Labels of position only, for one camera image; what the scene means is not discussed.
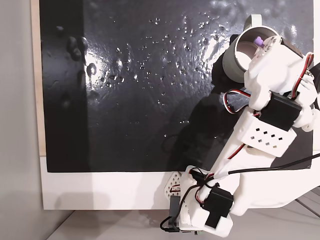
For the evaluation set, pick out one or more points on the purple pen grip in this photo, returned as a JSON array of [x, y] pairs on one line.
[[258, 41]]

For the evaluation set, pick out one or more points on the grey steel-lined cup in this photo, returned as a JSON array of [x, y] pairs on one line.
[[232, 65]]

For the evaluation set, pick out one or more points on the black glossy mat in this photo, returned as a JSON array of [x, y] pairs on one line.
[[140, 112]]

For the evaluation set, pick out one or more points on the black base clamp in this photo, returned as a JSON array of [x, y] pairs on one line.
[[174, 210]]

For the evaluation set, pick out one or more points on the white board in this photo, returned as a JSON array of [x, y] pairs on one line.
[[100, 190]]

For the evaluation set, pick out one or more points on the light wooden board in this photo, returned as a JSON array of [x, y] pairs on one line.
[[35, 75]]

